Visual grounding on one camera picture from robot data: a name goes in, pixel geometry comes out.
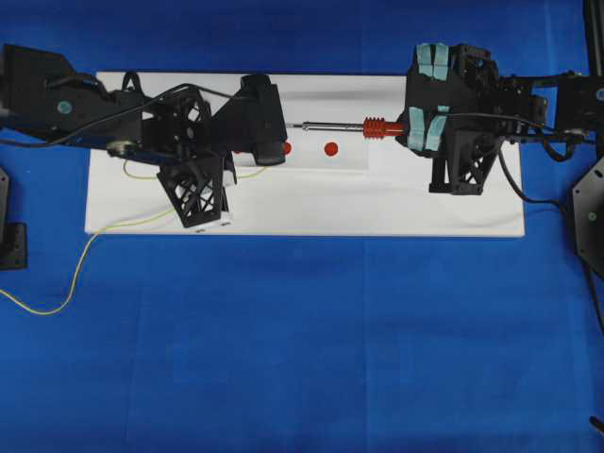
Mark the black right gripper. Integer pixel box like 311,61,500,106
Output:
394,42,546,159

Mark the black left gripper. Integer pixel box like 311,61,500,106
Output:
136,75,288,166

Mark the red handled soldering iron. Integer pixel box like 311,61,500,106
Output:
285,117,409,139

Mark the yellow solder wire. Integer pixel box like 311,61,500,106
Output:
0,158,268,315

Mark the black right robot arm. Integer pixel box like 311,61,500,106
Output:
394,1,603,170

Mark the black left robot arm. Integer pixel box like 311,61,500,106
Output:
1,44,287,166

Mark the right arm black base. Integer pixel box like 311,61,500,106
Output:
572,158,603,278

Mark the small raised white block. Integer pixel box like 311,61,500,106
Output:
234,127,369,171

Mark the large white foam board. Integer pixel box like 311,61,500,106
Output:
84,73,525,238

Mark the blue table cloth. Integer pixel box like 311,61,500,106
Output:
1,1,603,452

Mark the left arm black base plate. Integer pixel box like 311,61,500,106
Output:
0,169,27,271

